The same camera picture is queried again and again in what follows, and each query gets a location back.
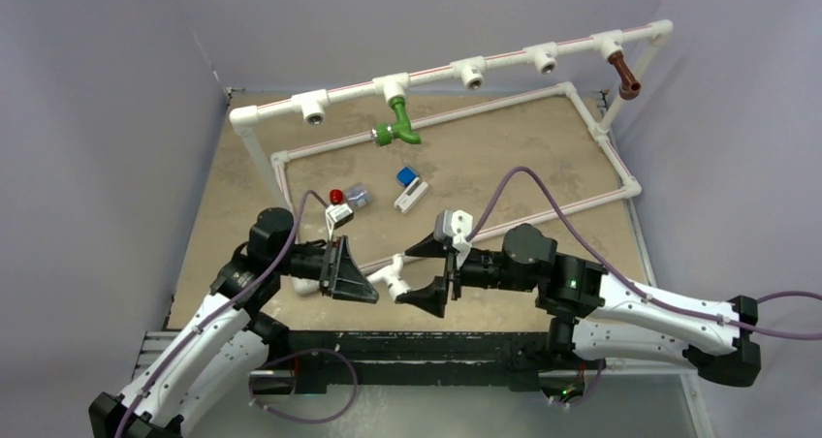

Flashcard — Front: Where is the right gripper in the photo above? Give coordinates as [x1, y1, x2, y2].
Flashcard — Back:
[397, 234, 536, 320]

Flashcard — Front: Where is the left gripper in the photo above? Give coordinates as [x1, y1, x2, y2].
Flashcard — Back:
[273, 235, 378, 301]

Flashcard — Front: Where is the white water faucet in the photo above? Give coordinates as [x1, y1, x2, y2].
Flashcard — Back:
[366, 254, 412, 303]

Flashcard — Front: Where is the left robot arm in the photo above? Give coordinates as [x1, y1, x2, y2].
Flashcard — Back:
[89, 207, 379, 437]

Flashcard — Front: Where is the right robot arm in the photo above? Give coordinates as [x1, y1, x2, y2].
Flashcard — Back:
[388, 224, 761, 388]

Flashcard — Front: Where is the green water faucet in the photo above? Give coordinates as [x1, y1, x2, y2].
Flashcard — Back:
[371, 96, 422, 147]

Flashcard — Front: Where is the brown water faucet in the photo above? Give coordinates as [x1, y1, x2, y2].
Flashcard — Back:
[607, 50, 642, 101]

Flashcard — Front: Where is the black faucet red knob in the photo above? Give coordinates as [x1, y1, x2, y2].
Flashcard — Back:
[329, 189, 346, 205]

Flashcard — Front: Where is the white pipe frame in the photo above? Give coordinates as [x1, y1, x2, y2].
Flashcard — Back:
[229, 18, 675, 297]

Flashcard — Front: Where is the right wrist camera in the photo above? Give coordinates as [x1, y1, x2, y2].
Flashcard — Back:
[433, 209, 473, 253]

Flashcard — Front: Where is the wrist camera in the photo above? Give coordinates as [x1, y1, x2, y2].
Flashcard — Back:
[325, 203, 354, 241]
[433, 209, 473, 253]

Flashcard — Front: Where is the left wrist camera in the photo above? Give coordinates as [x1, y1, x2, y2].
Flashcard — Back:
[325, 203, 354, 241]

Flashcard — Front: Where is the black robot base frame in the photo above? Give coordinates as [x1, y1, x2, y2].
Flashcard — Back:
[252, 322, 606, 397]

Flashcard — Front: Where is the white faucet blue handle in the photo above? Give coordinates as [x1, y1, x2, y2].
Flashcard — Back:
[394, 167, 429, 214]

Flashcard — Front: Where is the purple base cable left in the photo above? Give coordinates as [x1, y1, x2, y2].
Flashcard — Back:
[248, 348, 359, 425]

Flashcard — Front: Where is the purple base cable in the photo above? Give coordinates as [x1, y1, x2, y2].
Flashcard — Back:
[549, 358, 609, 411]
[248, 348, 359, 425]

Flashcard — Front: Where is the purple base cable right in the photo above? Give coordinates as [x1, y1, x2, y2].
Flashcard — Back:
[549, 358, 609, 411]

